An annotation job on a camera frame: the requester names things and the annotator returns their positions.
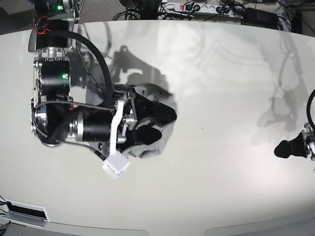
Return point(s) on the grey t-shirt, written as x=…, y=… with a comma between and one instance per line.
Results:
x=153, y=93

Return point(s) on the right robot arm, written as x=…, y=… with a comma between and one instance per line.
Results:
x=53, y=109

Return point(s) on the black power adapter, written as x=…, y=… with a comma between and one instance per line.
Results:
x=260, y=17

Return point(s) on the white power strip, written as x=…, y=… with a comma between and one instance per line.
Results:
x=192, y=9

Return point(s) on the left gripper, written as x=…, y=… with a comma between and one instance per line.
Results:
x=301, y=146

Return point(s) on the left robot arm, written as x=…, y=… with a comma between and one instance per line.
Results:
x=308, y=111

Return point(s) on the grey cable tray slot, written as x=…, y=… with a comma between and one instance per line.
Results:
x=26, y=214

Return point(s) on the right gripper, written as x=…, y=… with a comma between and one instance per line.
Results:
x=97, y=125

